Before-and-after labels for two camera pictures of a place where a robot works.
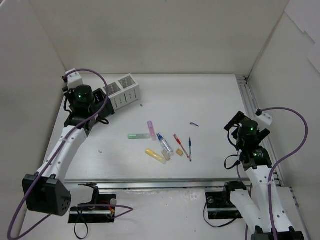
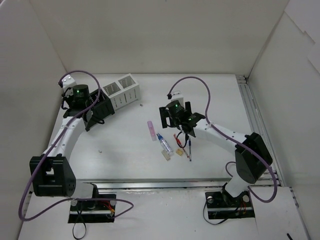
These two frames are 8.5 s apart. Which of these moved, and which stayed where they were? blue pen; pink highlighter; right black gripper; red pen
Moved: right black gripper
Stayed: pink highlighter; blue pen; red pen
